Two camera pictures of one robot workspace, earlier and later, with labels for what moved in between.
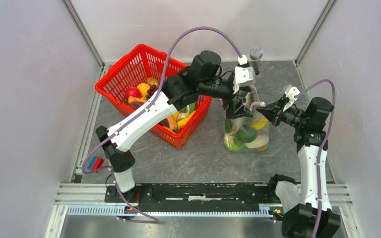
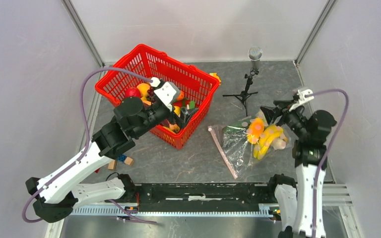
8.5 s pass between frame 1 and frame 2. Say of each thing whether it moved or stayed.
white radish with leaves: moved
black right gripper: stayed
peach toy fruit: stayed
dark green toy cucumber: moved
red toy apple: stayed
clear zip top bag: moved
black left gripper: moved
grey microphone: stayed
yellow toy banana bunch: moved
